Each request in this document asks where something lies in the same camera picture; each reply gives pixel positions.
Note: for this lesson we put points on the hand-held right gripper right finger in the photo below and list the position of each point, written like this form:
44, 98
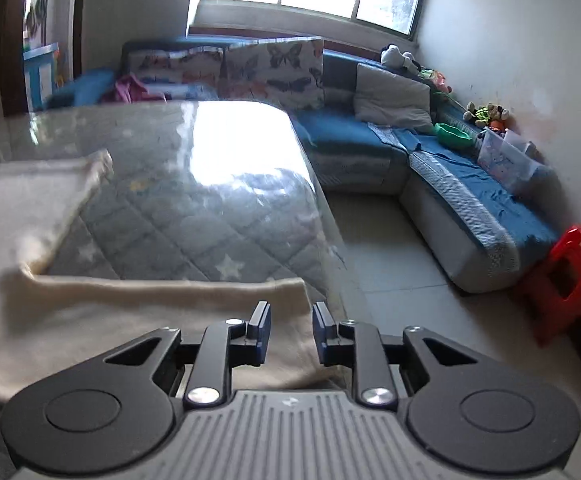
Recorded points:
326, 332

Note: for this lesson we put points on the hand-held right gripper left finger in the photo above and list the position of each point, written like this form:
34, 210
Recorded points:
259, 329

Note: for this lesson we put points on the grey star-print quilted cloth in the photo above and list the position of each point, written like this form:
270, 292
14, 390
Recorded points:
180, 230

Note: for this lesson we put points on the glass-topped table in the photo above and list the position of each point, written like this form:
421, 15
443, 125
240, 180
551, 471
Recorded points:
210, 170

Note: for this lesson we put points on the blue corner sofa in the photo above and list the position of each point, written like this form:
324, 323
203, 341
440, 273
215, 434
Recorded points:
370, 160

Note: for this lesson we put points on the green plastic bowl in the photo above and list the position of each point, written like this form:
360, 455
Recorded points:
453, 135

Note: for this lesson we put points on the grey square pillow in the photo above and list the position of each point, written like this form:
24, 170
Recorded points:
394, 99

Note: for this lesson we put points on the red plastic stool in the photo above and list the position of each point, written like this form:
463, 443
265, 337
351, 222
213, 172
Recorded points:
565, 280

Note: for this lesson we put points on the clear plastic storage box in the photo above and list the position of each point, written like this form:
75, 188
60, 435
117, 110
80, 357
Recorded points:
507, 160

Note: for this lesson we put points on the butterfly print cushion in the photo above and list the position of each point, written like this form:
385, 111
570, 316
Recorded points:
275, 76
175, 67

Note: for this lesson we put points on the pink cloth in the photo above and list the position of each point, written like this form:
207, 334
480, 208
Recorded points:
131, 90

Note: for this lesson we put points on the brown and green plush toy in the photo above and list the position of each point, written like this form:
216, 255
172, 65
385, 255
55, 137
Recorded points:
487, 114

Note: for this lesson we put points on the green and pink toy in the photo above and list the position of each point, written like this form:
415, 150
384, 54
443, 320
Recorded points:
434, 79

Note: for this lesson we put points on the white and black plush toy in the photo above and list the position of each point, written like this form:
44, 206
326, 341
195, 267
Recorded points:
398, 57

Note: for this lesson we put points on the blue and white cabinet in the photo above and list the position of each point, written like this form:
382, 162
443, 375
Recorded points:
40, 75

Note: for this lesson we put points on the brown wooden door frame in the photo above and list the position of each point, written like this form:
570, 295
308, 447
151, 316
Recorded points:
10, 35

